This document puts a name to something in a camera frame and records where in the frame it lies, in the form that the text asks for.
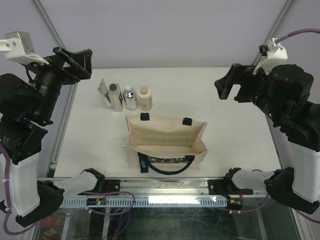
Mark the square bottle with dark cap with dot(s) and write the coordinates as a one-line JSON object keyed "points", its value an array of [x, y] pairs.
{"points": [[116, 97]]}

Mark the beige bottle with round cap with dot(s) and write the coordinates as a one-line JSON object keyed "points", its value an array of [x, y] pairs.
{"points": [[145, 98]]}

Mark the cream canvas tote bag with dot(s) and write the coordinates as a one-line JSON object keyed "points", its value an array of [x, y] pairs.
{"points": [[167, 145]]}

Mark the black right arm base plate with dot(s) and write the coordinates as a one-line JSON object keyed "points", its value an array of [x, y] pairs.
{"points": [[221, 187]]}

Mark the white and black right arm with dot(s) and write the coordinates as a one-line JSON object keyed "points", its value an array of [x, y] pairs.
{"points": [[282, 95]]}

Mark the white slotted cable duct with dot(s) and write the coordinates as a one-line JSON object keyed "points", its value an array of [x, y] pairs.
{"points": [[154, 201]]}

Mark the aluminium front rail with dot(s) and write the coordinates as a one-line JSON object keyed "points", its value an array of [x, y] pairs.
{"points": [[159, 186]]}

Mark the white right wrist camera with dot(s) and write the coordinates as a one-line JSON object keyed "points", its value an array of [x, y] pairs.
{"points": [[275, 54]]}

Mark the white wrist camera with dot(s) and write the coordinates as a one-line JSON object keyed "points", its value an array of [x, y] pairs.
{"points": [[275, 54], [18, 47]]}

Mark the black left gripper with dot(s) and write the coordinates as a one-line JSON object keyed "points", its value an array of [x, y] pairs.
{"points": [[81, 68]]}

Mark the clear bottle with white cap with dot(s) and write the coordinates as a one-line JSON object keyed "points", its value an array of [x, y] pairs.
{"points": [[130, 97]]}

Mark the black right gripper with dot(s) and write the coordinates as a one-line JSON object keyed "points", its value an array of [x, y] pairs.
{"points": [[238, 74]]}

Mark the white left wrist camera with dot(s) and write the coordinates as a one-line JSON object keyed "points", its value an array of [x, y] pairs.
{"points": [[18, 47]]}

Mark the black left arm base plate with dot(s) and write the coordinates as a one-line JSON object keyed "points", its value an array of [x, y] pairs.
{"points": [[110, 187]]}

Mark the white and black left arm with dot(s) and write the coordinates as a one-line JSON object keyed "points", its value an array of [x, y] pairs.
{"points": [[27, 108]]}

